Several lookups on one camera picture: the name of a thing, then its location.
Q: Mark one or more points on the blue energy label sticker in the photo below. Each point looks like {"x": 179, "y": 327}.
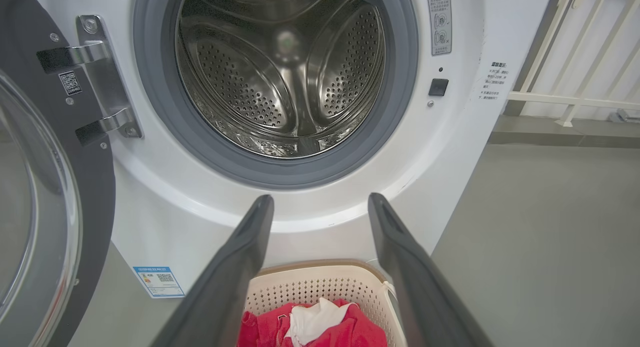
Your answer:
{"x": 159, "y": 282}

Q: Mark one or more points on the dark round glass washer door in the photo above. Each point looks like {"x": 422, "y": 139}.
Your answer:
{"x": 65, "y": 212}

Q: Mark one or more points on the grey warning sticker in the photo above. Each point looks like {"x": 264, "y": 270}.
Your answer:
{"x": 439, "y": 22}

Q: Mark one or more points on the red garment with white print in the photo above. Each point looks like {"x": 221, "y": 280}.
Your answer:
{"x": 360, "y": 332}

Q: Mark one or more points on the white metal railing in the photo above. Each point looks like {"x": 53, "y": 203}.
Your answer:
{"x": 575, "y": 99}

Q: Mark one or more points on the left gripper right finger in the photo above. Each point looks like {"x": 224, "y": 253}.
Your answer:
{"x": 420, "y": 287}

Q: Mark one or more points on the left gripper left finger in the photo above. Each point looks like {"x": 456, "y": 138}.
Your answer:
{"x": 225, "y": 287}

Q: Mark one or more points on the silver metal door hinge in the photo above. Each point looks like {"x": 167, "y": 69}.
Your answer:
{"x": 107, "y": 82}

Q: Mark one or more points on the white front-load washing machine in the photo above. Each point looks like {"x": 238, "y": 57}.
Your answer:
{"x": 450, "y": 152}

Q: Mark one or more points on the cream perforated laundry basket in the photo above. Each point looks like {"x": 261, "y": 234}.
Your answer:
{"x": 325, "y": 284}

